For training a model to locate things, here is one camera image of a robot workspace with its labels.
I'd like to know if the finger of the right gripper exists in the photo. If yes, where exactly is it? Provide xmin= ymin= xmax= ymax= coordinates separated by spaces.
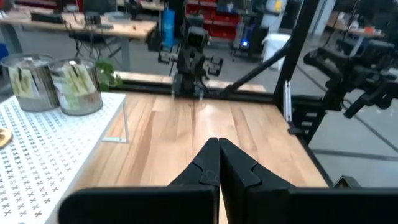
xmin=183 ymin=51 xmax=191 ymax=75
xmin=190 ymin=51 xmax=198 ymax=75

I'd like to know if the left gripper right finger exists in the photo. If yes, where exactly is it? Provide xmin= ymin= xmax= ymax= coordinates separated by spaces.
xmin=219 ymin=138 xmax=398 ymax=224

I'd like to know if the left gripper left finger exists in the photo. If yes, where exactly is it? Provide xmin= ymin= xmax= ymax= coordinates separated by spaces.
xmin=58 ymin=137 xmax=221 ymax=224

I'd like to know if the silver scented candle tin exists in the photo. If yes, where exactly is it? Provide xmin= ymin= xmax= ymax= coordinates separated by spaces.
xmin=1 ymin=53 xmax=60 ymax=113
xmin=49 ymin=57 xmax=104 ymax=117

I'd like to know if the tall brass candlestick holder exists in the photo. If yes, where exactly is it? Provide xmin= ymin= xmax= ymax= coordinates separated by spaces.
xmin=0 ymin=126 xmax=14 ymax=150

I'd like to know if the red plastic storage bin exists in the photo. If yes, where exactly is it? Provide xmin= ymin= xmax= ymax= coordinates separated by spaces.
xmin=211 ymin=23 xmax=240 ymax=40

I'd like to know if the blue barrel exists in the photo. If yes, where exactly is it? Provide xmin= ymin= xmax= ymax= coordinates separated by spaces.
xmin=161 ymin=8 xmax=175 ymax=49

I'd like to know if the white waste bin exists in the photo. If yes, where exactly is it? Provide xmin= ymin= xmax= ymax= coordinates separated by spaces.
xmin=262 ymin=32 xmax=292 ymax=72

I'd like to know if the wooden workbench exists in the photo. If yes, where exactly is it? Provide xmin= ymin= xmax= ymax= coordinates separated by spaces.
xmin=0 ymin=11 xmax=158 ymax=71

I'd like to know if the green potted plant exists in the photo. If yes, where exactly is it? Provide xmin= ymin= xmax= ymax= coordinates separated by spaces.
xmin=95 ymin=57 xmax=124 ymax=93

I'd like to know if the silver metal bar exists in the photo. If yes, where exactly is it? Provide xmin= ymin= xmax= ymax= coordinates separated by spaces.
xmin=283 ymin=80 xmax=293 ymax=123

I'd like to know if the white perforated metal shelf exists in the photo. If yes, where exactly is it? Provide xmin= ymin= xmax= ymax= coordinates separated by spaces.
xmin=0 ymin=91 xmax=130 ymax=224

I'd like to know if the small black device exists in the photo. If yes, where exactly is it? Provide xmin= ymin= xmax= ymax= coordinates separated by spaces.
xmin=83 ymin=11 xmax=102 ymax=27

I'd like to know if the background wooden table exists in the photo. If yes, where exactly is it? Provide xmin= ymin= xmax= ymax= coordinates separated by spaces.
xmin=325 ymin=23 xmax=386 ymax=40

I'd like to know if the black equipment case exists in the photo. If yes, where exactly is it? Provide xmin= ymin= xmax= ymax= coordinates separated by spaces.
xmin=30 ymin=11 xmax=65 ymax=24

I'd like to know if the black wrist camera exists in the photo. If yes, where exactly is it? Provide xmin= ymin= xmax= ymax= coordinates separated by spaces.
xmin=185 ymin=24 xmax=210 ymax=44

